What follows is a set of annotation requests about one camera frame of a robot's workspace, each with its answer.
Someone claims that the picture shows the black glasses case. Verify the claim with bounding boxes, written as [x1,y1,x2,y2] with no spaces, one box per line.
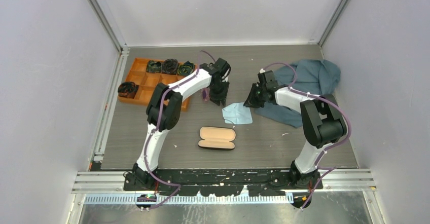
[198,126,236,151]

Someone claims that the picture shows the orange compartment tray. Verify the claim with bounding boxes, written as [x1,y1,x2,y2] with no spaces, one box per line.
[117,57,198,113]

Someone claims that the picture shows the dark green rolled tie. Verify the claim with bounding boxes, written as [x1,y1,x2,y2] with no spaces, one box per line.
[146,60,162,73]

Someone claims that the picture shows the dark brown rolled tie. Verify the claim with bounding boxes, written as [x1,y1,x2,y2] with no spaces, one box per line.
[161,58,179,75]

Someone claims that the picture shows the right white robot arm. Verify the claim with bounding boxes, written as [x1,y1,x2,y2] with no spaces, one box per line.
[243,69,349,189]

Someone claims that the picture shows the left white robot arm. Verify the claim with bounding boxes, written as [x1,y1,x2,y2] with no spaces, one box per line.
[131,58,231,191]

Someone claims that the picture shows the green yellow rolled tie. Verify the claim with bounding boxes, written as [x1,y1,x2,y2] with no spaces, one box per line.
[177,61,195,77]

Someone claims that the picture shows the light blue cleaning cloth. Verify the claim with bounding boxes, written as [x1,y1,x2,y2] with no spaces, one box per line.
[222,102,253,125]

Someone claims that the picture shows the purple sunglasses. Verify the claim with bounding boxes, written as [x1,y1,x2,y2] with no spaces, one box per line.
[201,88,210,102]

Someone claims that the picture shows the dark teal cloth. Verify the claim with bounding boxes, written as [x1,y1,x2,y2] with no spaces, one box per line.
[255,59,341,128]

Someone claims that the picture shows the black orange rolled tie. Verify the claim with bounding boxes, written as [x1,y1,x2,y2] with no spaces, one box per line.
[117,82,139,99]

